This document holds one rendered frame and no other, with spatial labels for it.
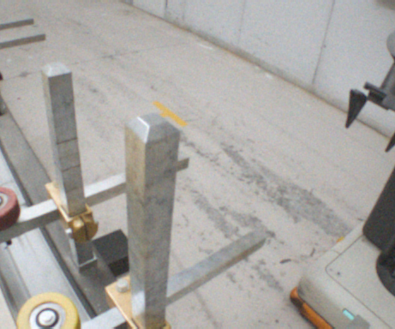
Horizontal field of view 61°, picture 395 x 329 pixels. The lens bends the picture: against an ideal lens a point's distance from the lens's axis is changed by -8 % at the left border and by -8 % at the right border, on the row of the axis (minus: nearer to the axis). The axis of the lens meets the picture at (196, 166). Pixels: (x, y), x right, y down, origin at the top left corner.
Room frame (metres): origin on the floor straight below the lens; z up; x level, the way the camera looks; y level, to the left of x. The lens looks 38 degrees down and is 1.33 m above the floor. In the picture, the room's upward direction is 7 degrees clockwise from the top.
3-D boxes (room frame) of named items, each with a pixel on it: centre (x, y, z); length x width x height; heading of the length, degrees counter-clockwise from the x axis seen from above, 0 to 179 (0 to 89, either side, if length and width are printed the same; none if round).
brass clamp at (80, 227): (0.46, 0.23, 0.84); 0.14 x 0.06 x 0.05; 43
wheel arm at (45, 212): (0.52, 0.19, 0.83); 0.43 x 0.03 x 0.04; 133
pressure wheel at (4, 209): (0.39, 0.33, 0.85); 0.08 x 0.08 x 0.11
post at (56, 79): (0.44, 0.21, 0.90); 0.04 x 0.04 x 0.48; 43
